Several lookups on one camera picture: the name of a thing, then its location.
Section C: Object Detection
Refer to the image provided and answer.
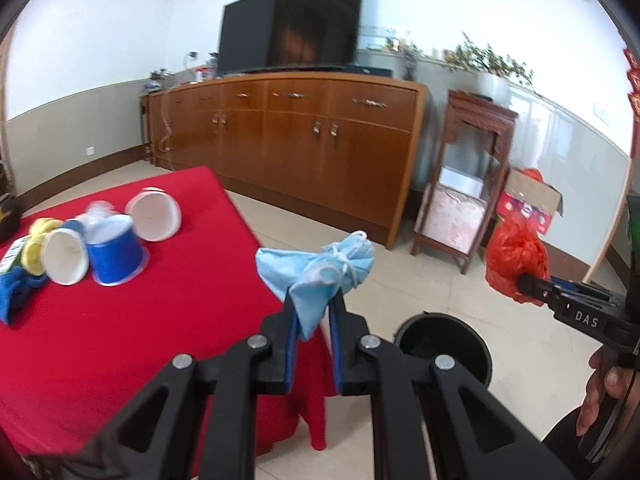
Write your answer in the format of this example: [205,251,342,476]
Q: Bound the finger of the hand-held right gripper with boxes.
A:
[516,271,558,308]
[552,279,618,302]

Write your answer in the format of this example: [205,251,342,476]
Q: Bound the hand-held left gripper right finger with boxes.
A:
[329,291,576,480]

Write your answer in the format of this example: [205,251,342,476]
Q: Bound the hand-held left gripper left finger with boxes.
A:
[57,290,301,480]

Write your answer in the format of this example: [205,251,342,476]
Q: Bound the red plastic bag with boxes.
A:
[485,210,552,307]

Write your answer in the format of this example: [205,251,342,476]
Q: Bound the blue face mask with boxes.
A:
[255,230,377,343]

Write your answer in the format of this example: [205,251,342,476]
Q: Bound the black trash bin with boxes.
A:
[395,311,493,392]

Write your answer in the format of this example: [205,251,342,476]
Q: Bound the white paper cup back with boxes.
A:
[125,187,182,244]

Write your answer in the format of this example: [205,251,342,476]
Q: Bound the white paper cup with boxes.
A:
[125,187,182,244]
[42,228,92,286]

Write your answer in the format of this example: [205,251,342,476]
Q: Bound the blue paper cup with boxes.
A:
[86,214,151,287]

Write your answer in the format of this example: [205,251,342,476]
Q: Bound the clear plastic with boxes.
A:
[75,200,120,232]

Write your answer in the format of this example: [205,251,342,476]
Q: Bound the person's right hand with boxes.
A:
[579,349,632,431]

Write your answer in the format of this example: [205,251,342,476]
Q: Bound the cardboard box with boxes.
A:
[497,167,565,236]

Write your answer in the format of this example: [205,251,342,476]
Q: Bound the white foam box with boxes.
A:
[438,166,488,197]

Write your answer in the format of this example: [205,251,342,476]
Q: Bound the red tablecloth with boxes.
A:
[0,166,347,461]

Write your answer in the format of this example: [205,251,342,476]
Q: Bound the wooden side stand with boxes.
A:
[411,89,519,275]

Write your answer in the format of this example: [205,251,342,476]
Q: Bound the wooden cabinet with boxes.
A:
[139,71,431,250]

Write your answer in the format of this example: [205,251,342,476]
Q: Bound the green leafy plant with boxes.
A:
[444,32,535,87]

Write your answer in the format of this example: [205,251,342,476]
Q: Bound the dried purple flowers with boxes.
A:
[402,35,422,81]

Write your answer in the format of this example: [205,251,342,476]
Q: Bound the black set-top box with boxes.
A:
[345,63,394,79]

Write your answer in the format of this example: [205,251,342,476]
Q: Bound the yellow towel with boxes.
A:
[22,217,66,277]

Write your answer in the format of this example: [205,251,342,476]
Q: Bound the blue cloth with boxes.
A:
[0,265,51,326]

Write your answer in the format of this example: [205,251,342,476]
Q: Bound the green labelled bottle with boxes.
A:
[0,237,32,277]

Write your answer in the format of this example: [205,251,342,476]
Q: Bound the glass fish tank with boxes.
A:
[357,25,401,54]

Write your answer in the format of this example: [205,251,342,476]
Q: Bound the black teapot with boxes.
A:
[0,192,22,243]

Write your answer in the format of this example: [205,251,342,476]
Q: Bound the black television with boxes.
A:
[217,0,364,76]

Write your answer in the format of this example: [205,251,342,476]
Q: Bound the red wall decoration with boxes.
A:
[622,47,640,122]

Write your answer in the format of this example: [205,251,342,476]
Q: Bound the hanging clear cable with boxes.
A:
[156,87,174,155]

